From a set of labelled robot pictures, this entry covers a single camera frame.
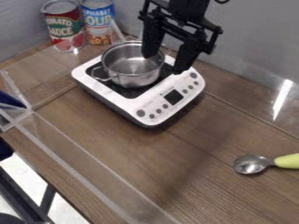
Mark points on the white and black stove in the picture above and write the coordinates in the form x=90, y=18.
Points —
x=150, y=105

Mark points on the tomato sauce can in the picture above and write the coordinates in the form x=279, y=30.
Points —
x=62, y=15

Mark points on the black metal table frame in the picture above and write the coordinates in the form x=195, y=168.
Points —
x=32, y=213

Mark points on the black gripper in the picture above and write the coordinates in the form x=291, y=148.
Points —
x=179, y=18

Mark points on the alphabet soup can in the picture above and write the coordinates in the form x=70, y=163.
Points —
x=98, y=15

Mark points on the silver metal pot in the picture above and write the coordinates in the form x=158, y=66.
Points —
x=126, y=67

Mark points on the clear acrylic barrier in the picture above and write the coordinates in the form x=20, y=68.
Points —
x=107, y=186

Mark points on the spoon with yellow handle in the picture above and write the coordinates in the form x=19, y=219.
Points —
x=253, y=164

